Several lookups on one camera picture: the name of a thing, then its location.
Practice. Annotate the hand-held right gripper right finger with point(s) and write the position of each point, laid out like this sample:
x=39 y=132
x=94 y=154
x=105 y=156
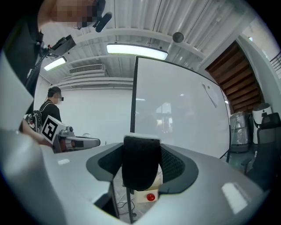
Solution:
x=208 y=197

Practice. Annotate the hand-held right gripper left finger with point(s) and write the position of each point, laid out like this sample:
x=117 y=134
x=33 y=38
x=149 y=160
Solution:
x=65 y=180

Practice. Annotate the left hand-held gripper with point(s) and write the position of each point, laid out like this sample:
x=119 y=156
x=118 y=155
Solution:
x=50 y=129

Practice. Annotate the black foam pad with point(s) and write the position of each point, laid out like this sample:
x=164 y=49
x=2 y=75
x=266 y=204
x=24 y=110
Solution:
x=140 y=162

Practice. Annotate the person's left forearm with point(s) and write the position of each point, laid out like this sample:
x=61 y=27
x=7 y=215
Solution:
x=40 y=140

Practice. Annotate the white board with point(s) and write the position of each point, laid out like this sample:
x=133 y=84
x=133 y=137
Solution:
x=175 y=109

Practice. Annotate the small red ball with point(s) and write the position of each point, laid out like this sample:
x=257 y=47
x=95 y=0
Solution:
x=151 y=197

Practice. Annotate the plastic-wrapped machine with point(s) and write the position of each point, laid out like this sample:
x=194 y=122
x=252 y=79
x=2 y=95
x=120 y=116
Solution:
x=239 y=131

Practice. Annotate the white ceiling air vent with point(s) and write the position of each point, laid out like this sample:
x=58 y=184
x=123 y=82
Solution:
x=85 y=68

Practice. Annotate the long ceiling light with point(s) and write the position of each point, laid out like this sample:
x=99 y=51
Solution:
x=136 y=50
x=55 y=63

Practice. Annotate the white robot with black face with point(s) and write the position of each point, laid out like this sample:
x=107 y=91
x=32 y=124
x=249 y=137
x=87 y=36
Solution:
x=255 y=123

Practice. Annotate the black chest-mounted device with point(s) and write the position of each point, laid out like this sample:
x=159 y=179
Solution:
x=63 y=44

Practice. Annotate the white paper note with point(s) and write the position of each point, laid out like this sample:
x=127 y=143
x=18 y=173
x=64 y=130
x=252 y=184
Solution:
x=211 y=94

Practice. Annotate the person's black clothing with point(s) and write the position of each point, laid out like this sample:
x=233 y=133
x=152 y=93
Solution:
x=19 y=55

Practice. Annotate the wooden staircase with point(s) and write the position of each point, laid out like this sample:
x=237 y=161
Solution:
x=237 y=83

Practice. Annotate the person's head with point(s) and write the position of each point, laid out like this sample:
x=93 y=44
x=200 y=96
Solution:
x=65 y=13

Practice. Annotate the dark round ceiling dome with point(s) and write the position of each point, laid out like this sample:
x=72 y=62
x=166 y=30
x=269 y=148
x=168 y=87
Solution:
x=178 y=37

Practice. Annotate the black stair railing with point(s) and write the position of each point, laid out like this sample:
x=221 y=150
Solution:
x=275 y=62

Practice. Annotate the black head camera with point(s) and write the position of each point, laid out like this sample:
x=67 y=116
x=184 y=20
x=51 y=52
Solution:
x=102 y=22

